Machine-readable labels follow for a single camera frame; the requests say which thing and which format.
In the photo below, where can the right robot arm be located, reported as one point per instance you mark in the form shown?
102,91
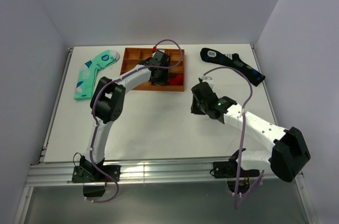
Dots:
285,153

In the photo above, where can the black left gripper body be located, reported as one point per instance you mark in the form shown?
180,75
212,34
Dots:
163,77

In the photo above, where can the mint green sock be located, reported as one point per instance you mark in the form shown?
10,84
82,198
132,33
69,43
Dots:
88,73

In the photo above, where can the brown argyle sock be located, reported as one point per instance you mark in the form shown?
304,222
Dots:
158,84

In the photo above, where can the orange compartment tray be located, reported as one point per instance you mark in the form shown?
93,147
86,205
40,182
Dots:
133,56

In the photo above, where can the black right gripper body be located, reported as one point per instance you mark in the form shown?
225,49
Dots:
198,108

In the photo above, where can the black blue sock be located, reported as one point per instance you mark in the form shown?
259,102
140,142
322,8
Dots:
233,61

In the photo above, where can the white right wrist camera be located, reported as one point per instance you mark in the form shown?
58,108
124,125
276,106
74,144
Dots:
206,79

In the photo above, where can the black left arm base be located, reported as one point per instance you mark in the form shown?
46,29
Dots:
94,182

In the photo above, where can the red rolled sock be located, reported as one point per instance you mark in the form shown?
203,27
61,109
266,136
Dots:
177,80

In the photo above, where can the aluminium frame rail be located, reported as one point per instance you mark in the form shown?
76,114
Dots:
131,171

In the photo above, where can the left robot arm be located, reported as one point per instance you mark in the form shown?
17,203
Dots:
107,105

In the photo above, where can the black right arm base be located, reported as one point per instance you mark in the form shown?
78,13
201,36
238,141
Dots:
229,170

